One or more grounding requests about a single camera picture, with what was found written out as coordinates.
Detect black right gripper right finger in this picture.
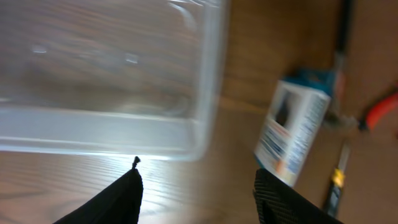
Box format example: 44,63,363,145
253,169,341,224

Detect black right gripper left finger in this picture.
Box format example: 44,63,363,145
55,157,144,224

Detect white blue product box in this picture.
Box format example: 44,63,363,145
254,68,336,187

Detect small black-handled hammer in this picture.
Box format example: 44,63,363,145
323,0,354,129

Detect clear plastic container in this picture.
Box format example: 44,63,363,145
1,0,229,160

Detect black yellow screwdriver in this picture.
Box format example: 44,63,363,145
322,141,351,218

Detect red-handled pliers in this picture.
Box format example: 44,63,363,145
358,84,397,132

